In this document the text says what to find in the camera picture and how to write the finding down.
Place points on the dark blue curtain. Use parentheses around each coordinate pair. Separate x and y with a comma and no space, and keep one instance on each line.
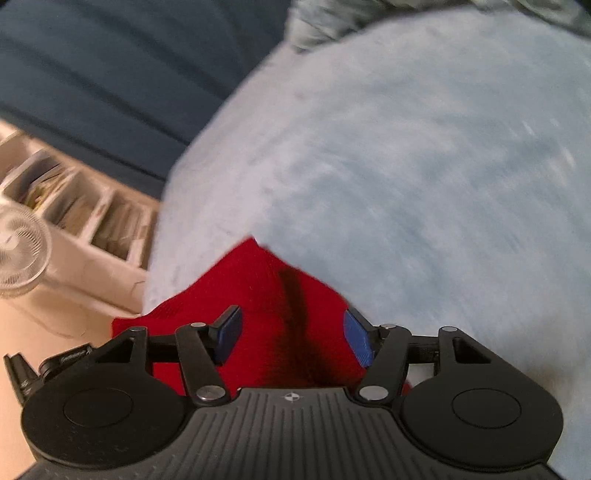
(125,86)

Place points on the red knit sweater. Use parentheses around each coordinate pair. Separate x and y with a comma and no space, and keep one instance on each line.
(292,324)

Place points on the white standing fan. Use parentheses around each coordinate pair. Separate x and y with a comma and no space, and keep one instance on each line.
(26,255)

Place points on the light blue bed sheet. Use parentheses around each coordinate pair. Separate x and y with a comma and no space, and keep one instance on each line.
(434,170)

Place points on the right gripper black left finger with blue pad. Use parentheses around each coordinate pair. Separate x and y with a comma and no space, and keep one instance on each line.
(201,348)

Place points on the white storage shelf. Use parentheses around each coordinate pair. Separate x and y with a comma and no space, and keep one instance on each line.
(112,220)

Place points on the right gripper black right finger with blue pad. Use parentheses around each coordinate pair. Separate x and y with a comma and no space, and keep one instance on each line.
(383,352)

